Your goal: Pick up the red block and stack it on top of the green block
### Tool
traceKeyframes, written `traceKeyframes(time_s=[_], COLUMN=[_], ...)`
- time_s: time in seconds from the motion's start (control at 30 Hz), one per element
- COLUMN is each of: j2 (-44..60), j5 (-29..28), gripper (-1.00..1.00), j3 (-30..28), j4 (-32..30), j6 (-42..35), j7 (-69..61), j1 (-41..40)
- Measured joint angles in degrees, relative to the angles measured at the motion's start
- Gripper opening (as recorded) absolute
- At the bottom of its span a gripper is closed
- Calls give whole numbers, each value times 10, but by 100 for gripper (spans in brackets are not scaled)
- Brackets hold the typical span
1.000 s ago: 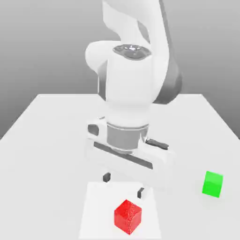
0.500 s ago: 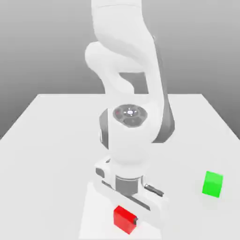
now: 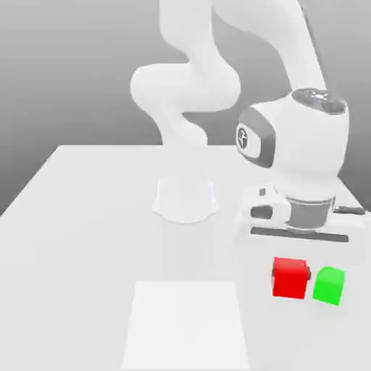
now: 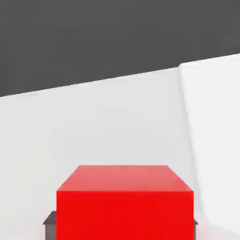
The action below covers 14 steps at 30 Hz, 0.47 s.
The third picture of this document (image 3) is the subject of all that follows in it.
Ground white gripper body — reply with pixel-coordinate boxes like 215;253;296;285
231;213;370;265

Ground small red cube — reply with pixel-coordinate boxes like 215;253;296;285
271;257;312;301

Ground small green cube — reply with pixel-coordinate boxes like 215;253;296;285
312;265;346;307

